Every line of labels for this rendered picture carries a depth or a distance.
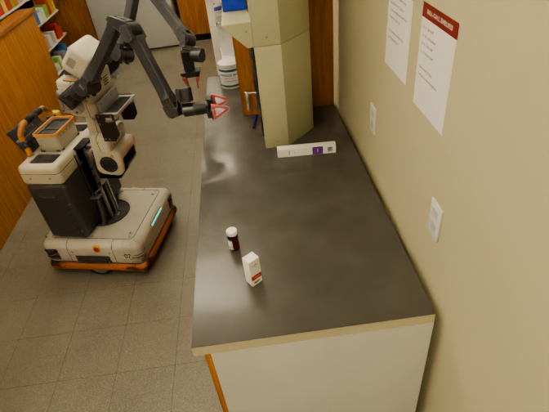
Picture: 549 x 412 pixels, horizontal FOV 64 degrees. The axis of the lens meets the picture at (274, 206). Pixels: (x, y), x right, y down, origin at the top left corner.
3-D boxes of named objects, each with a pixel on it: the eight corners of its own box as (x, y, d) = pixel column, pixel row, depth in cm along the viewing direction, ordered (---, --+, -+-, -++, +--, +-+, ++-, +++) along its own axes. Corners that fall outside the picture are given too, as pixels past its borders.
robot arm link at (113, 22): (122, 6, 191) (107, 6, 183) (145, 27, 192) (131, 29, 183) (85, 85, 215) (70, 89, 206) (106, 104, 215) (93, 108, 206)
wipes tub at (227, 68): (242, 79, 275) (238, 55, 266) (243, 87, 265) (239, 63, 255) (221, 82, 275) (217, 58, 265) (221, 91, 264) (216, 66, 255)
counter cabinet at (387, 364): (318, 181, 344) (314, 69, 289) (405, 457, 182) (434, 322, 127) (233, 192, 343) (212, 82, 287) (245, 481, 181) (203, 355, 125)
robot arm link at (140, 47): (131, 27, 194) (116, 29, 185) (140, 20, 192) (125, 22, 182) (179, 116, 205) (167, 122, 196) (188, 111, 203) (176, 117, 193)
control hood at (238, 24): (249, 25, 202) (247, 2, 196) (253, 47, 177) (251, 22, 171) (225, 29, 202) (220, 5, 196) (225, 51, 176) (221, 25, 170)
